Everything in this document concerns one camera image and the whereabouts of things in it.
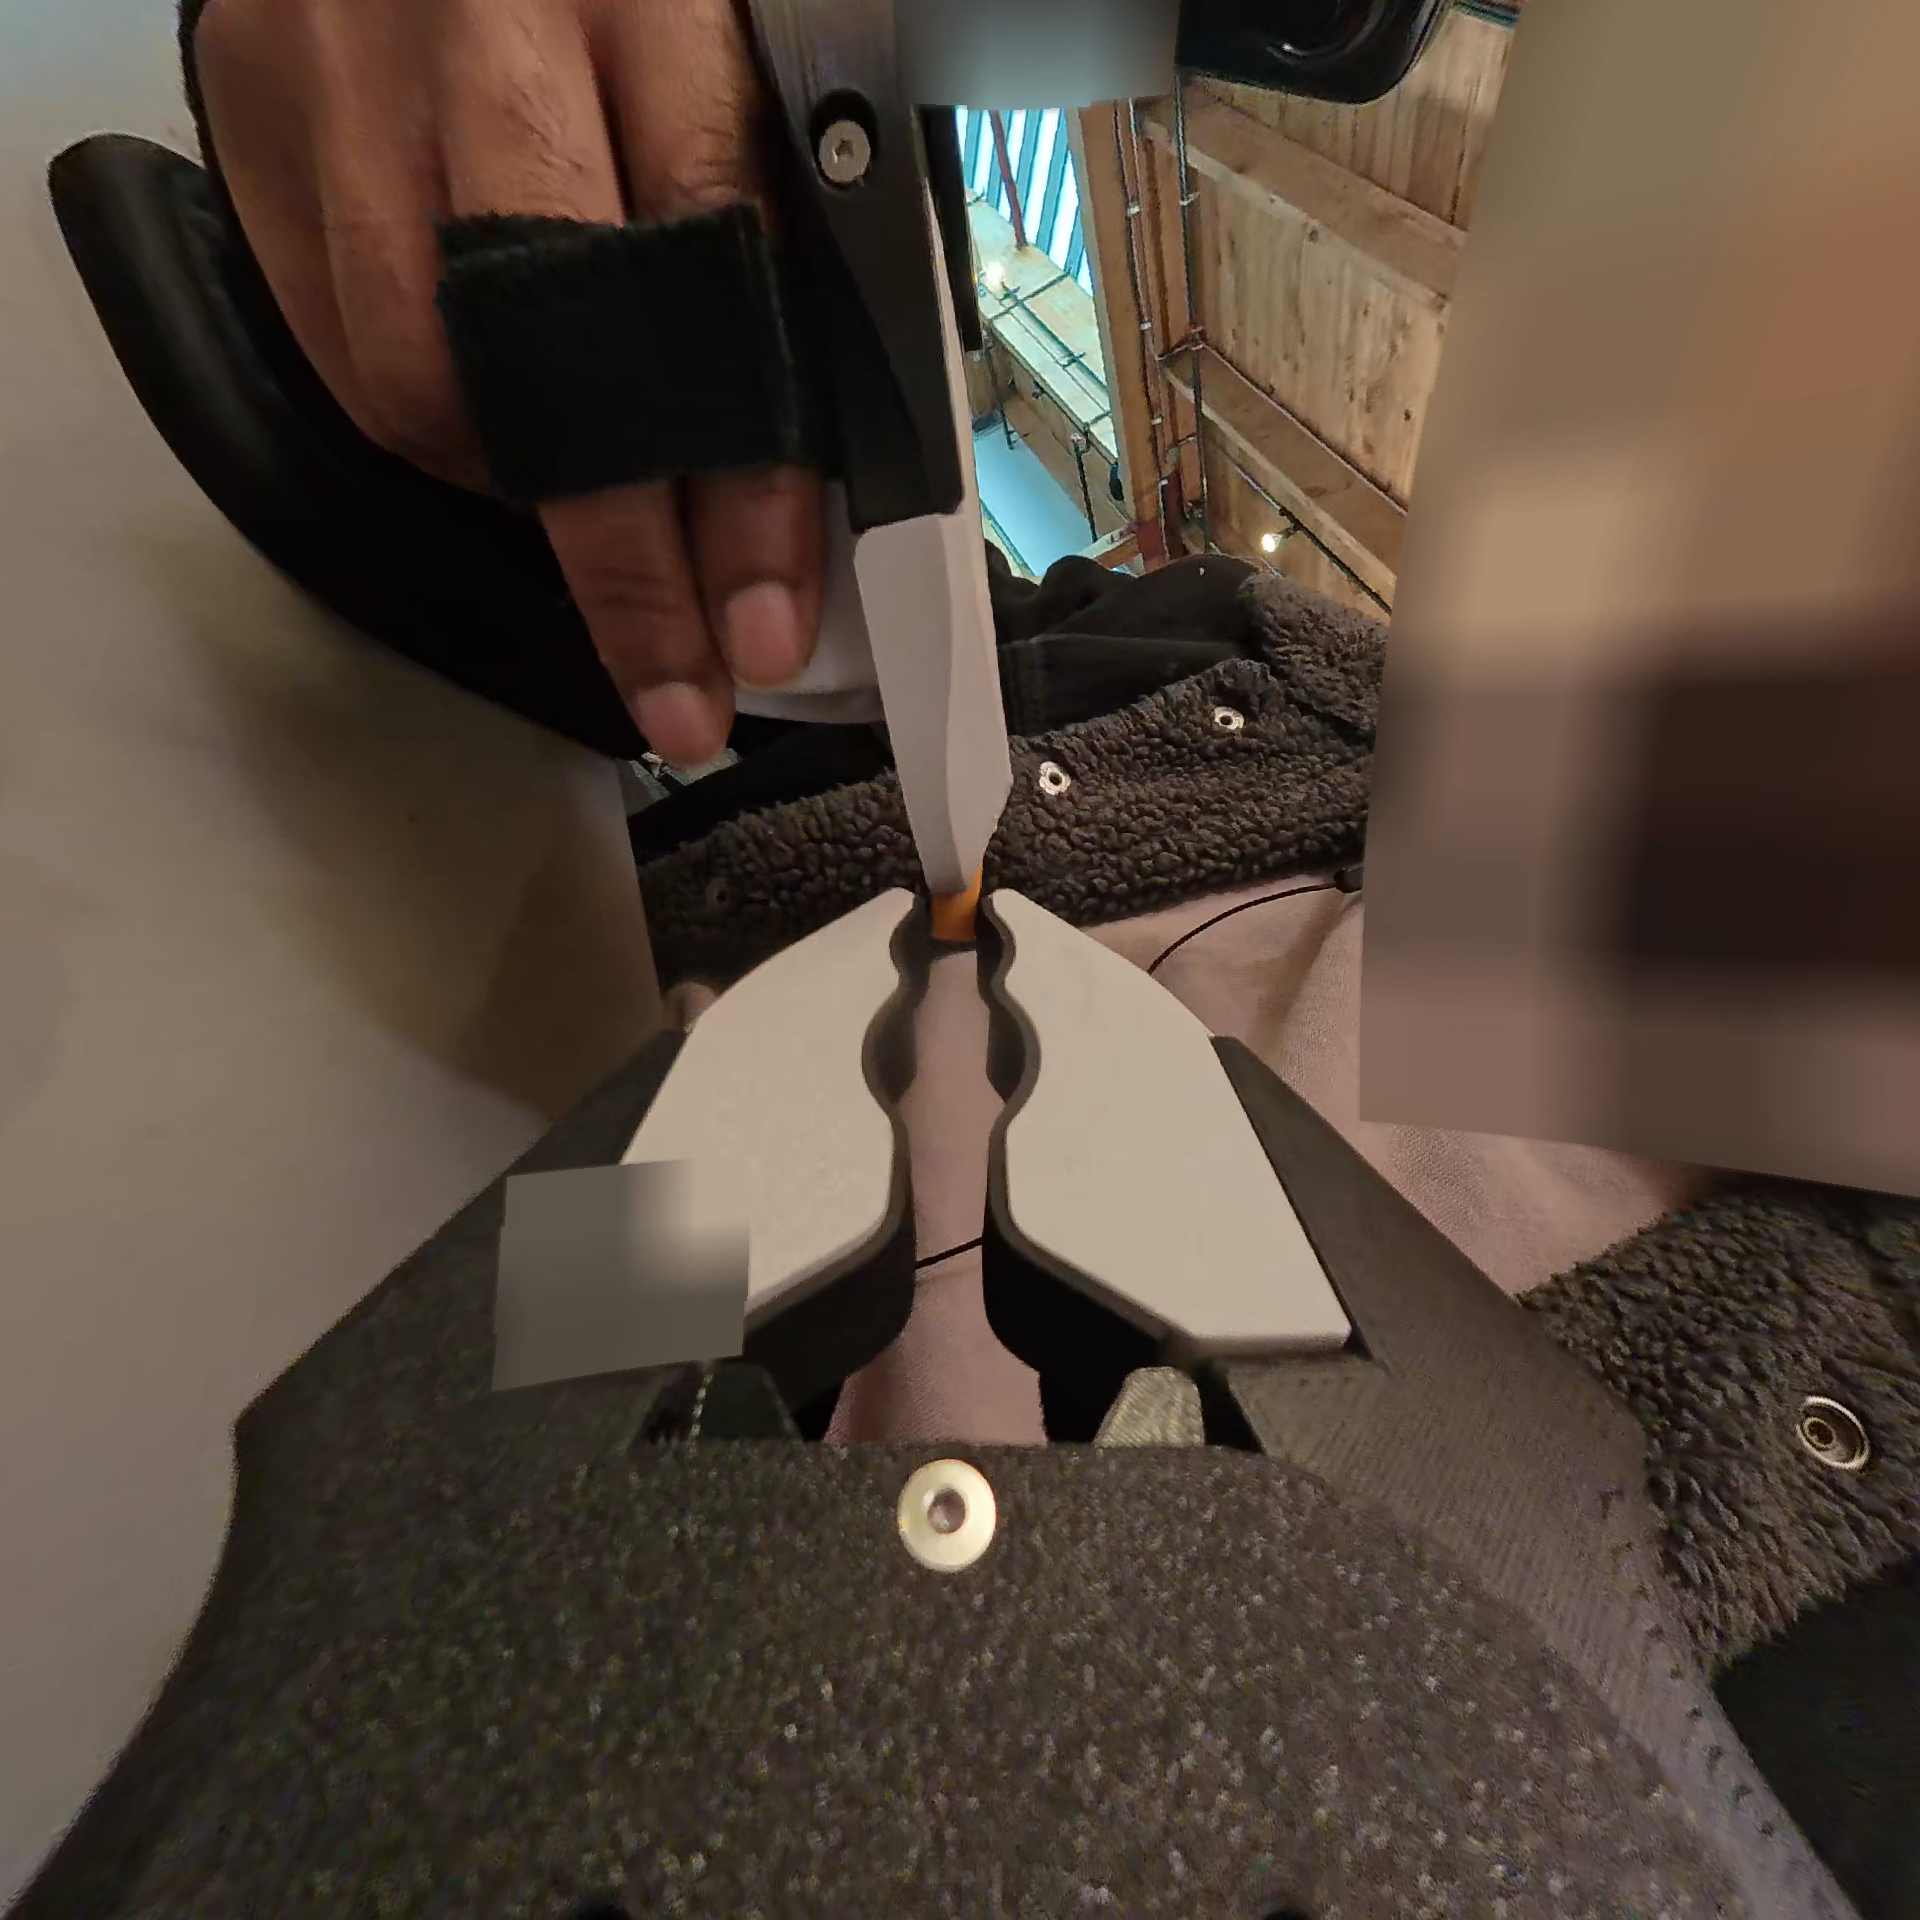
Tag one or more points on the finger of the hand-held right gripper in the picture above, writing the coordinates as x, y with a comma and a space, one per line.
929, 675

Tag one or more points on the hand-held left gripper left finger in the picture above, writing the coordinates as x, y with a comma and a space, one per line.
778, 1080

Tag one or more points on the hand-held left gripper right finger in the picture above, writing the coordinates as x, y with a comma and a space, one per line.
1140, 1170

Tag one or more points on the small orange lego bracket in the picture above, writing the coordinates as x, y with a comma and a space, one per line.
955, 917

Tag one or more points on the person's right hand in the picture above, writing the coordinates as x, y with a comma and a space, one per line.
376, 150

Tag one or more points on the dark fleece jacket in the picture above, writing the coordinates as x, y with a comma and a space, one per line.
1170, 749

